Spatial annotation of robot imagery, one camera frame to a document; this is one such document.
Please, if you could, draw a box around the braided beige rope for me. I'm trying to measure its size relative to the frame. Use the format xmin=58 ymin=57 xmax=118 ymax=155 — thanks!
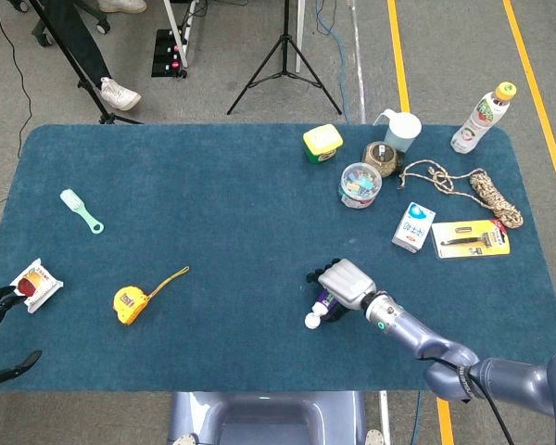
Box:
xmin=397 ymin=159 xmax=524 ymax=229

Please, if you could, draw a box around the white snack packet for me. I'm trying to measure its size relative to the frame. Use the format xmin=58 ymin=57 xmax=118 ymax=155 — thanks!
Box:
xmin=9 ymin=258 xmax=65 ymax=315

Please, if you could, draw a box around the purple toothpaste tube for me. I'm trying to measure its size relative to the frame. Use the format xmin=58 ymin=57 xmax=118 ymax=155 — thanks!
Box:
xmin=304 ymin=287 xmax=342 ymax=331

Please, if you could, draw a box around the blue floor cable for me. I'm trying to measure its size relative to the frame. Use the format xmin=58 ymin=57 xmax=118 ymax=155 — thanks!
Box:
xmin=315 ymin=0 xmax=352 ymax=124

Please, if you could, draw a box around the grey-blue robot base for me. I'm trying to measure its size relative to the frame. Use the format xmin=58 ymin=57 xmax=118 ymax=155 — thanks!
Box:
xmin=166 ymin=391 xmax=368 ymax=445

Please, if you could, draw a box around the person's black trouser leg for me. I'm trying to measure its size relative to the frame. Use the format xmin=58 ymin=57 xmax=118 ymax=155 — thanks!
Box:
xmin=45 ymin=0 xmax=112 ymax=87

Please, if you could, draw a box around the yellow tape measure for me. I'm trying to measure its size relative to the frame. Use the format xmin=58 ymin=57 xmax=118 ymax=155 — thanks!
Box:
xmin=112 ymin=265 xmax=191 ymax=326

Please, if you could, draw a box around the white slanted frame leg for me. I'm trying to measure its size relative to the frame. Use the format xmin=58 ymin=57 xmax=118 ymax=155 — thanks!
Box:
xmin=161 ymin=0 xmax=198 ymax=69

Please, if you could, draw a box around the glass jar black lid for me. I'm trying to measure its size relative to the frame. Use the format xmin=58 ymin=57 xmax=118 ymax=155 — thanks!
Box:
xmin=361 ymin=141 xmax=406 ymax=179

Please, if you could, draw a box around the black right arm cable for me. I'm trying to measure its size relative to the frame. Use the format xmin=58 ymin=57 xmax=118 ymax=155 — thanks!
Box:
xmin=444 ymin=361 xmax=515 ymax=445

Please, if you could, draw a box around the white sneaker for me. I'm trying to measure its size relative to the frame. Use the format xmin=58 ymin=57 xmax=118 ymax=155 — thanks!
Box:
xmin=99 ymin=76 xmax=143 ymax=112
xmin=95 ymin=0 xmax=147 ymax=14

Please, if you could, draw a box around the person's leg white shoe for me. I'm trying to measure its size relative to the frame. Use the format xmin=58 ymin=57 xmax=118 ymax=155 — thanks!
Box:
xmin=27 ymin=0 xmax=145 ymax=125

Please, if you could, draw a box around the black office chair base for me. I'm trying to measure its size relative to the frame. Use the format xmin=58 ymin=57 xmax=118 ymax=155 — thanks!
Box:
xmin=6 ymin=0 xmax=112 ymax=47

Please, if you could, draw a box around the white upright post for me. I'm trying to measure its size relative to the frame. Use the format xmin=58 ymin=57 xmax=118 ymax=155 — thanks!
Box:
xmin=295 ymin=0 xmax=307 ymax=74

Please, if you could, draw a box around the thin black floor cable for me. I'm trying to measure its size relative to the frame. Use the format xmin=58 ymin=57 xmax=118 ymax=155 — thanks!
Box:
xmin=0 ymin=0 xmax=33 ymax=159

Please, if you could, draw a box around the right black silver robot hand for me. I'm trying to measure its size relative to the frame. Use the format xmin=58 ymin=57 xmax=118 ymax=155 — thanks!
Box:
xmin=305 ymin=258 xmax=378 ymax=324

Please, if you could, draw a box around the drink bottle yellow cap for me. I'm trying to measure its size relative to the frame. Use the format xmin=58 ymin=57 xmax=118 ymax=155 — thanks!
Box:
xmin=449 ymin=82 xmax=518 ymax=155

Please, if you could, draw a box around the clear tub of clips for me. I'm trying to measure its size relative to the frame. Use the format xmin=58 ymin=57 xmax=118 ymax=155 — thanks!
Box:
xmin=337 ymin=161 xmax=383 ymax=210

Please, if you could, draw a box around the blue carpet table mat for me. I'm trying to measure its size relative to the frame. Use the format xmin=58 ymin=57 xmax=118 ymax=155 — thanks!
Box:
xmin=0 ymin=122 xmax=556 ymax=393

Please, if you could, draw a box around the mint green small brush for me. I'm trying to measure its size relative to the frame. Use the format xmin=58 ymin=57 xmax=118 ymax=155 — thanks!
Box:
xmin=59 ymin=188 xmax=105 ymax=235

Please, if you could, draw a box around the razor in yellow package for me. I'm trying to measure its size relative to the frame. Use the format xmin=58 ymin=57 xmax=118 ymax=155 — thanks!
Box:
xmin=431 ymin=218 xmax=512 ymax=260

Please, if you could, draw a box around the light blue plastic pitcher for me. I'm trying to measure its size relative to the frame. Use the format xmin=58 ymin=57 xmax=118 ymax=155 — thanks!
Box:
xmin=373 ymin=108 xmax=423 ymax=154

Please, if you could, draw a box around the black tripod stand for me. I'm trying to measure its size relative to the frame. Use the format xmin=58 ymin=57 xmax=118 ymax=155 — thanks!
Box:
xmin=226 ymin=0 xmax=343 ymax=116

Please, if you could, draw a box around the green container yellow lid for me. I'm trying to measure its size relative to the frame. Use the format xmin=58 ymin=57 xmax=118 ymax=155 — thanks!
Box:
xmin=302 ymin=124 xmax=345 ymax=164

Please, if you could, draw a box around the small white blue carton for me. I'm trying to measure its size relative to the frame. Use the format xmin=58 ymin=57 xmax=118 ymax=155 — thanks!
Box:
xmin=391 ymin=201 xmax=436 ymax=254

